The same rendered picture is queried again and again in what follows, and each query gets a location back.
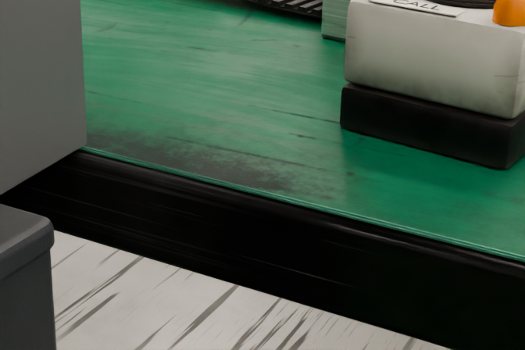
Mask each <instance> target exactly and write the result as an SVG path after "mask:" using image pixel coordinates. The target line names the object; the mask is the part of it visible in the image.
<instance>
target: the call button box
mask: <svg viewBox="0 0 525 350"><path fill-rule="evenodd" d="M495 2H496V0H351V1H350V2H349V5H348V18H347V30H346V42H345V66H344V77H345V80H346V81H348V82H350V83H348V84H346V85H344V87H343V88H342V91H341V113H340V125H341V127H343V128H345V129H349V130H354V131H358V132H360V133H364V134H369V135H373V136H375V137H379V138H384V139H388V140H391V141H396V142H399V143H403V144H406V145H411V146H414V147H417V148H423V149H426V150H429V151H432V152H438V153H441V154H444V155H450V156H453V157H456V158H459V159H465V160H468V161H471V162H475V163H479V164H483V165H486V166H491V167H494V168H498V169H501V170H503V169H508V168H509V167H510V166H511V165H512V164H513V163H514V162H515V161H516V160H517V159H519V158H520V157H521V156H522V155H523V154H524V153H525V26H521V27H513V26H506V25H501V24H498V23H495V22H493V21H492V13H493V8H494V3H495Z"/></svg>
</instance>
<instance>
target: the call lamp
mask: <svg viewBox="0 0 525 350"><path fill-rule="evenodd" d="M492 21H493V22H495V23H498V24H501V25H506V26H513V27H521V26H525V0H496V2H495V3H494V8H493V13H492Z"/></svg>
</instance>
